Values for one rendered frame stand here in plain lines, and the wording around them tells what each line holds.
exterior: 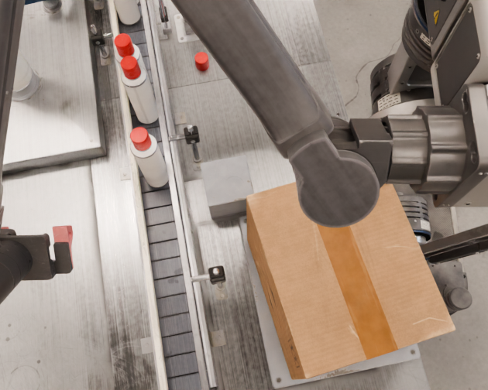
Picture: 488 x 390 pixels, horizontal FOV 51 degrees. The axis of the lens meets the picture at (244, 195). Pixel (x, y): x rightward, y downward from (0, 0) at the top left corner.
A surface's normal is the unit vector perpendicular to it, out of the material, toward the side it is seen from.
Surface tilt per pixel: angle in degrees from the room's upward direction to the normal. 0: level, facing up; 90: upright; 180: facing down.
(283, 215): 0
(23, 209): 0
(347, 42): 0
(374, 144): 51
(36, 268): 39
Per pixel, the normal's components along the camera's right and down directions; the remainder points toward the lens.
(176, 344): -0.01, -0.34
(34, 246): -0.01, 0.33
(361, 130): 0.00, -0.86
